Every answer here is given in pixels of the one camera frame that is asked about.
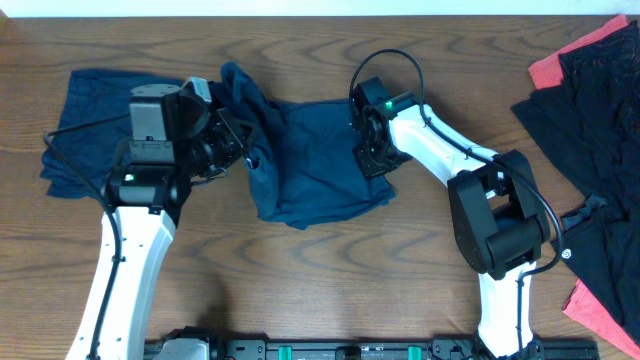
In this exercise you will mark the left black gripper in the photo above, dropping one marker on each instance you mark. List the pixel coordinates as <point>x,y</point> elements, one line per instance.
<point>228,126</point>

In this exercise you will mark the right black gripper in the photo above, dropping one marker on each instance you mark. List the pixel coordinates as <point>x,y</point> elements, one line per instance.
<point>369,169</point>

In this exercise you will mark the navy blue shorts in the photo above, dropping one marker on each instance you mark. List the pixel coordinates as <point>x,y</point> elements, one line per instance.
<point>301,168</point>

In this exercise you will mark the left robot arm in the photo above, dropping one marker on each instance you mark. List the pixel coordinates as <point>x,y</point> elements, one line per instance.
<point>180,139</point>

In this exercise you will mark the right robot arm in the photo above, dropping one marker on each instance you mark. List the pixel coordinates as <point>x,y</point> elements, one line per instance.
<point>498,222</point>

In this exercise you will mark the folded navy blue garment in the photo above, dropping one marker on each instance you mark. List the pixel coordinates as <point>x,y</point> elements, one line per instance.
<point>93,95</point>

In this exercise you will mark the black garment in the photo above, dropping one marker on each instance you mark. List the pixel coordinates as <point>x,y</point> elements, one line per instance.
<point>588,127</point>

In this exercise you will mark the red cloth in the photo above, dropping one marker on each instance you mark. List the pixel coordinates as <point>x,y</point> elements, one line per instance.
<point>582,306</point>

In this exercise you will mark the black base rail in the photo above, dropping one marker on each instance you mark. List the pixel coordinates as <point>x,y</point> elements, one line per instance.
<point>200,343</point>

